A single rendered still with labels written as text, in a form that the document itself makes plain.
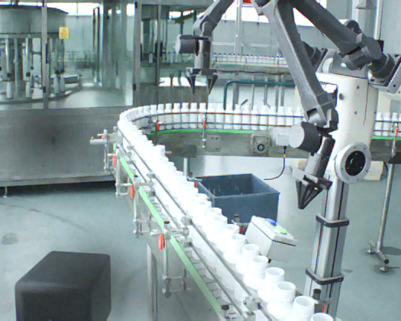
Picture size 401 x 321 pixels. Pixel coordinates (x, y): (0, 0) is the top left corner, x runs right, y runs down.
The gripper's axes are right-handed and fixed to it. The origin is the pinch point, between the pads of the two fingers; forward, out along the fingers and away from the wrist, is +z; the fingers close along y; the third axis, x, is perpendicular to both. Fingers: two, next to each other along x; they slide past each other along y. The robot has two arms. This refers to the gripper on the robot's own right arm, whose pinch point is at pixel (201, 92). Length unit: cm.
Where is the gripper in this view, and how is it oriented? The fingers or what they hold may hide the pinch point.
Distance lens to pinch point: 177.4
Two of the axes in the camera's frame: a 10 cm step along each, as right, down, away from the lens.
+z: -0.4, 9.7, 2.5
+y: -9.5, 0.4, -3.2
